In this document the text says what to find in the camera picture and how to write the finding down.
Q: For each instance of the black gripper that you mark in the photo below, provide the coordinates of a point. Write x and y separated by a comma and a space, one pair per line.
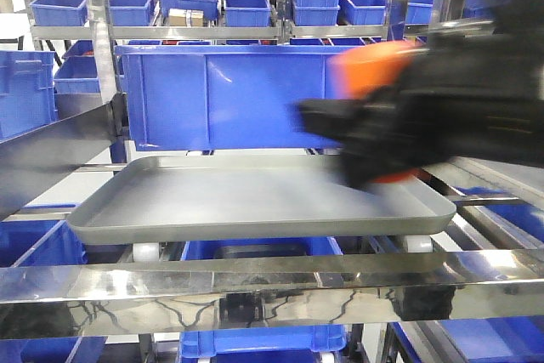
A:
479, 97

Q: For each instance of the orange cylindrical capacitor 4680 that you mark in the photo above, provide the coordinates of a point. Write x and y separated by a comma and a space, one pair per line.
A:
365, 74

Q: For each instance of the cardboard box on shelf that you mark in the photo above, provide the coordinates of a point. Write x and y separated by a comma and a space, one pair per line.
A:
185, 18

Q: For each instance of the stainless steel shelf rack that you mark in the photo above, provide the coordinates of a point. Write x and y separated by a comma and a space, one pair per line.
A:
187, 296

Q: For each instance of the blue bin upper centre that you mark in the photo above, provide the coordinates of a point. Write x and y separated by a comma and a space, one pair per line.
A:
247, 13

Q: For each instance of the large blue plastic bin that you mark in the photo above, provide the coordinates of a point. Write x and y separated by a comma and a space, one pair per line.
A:
224, 97

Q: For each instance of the blue bin below tray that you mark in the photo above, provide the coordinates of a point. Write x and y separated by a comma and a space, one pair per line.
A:
261, 248

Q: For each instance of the grey metal tray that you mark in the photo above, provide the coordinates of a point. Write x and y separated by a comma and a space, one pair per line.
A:
205, 198

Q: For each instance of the blue bin upper left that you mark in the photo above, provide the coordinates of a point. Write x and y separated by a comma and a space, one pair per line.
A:
60, 12

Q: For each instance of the blue crate far left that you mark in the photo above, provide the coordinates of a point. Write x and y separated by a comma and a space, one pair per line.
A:
27, 91

